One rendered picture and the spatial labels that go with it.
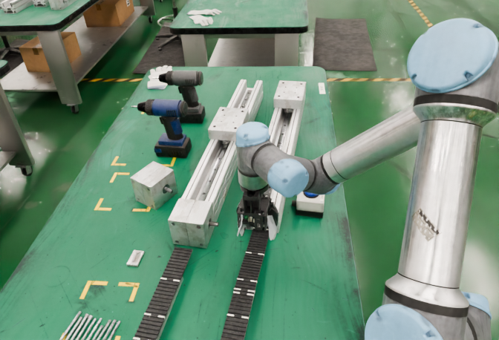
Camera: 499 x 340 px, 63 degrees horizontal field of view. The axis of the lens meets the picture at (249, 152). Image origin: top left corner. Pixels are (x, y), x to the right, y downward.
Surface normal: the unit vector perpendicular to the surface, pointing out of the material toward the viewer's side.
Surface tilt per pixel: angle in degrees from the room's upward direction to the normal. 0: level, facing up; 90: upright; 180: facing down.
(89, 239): 0
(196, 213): 0
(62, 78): 90
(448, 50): 49
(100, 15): 90
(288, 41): 90
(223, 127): 0
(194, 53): 90
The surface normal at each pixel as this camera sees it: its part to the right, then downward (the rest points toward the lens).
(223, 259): -0.04, -0.81
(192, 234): -0.20, 0.58
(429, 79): -0.68, -0.29
